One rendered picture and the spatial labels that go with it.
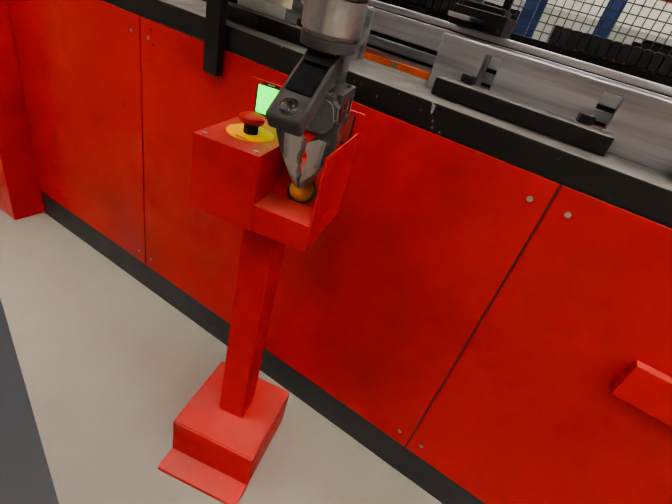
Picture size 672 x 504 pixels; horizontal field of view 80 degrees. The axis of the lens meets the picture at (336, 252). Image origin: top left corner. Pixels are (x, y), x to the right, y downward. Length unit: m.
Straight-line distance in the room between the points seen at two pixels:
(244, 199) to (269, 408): 0.60
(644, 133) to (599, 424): 0.50
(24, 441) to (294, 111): 0.42
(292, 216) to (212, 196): 0.13
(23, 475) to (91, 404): 0.72
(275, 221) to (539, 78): 0.51
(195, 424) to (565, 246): 0.83
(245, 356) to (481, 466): 0.58
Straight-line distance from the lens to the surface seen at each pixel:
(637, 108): 0.81
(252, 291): 0.76
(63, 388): 1.29
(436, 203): 0.76
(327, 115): 0.55
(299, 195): 0.63
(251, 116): 0.63
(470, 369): 0.90
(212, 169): 0.62
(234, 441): 1.01
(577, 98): 0.81
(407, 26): 1.15
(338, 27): 0.53
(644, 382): 0.83
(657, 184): 0.72
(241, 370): 0.92
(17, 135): 1.80
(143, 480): 1.12
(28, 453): 0.51
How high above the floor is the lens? 1.00
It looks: 33 degrees down
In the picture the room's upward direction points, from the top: 16 degrees clockwise
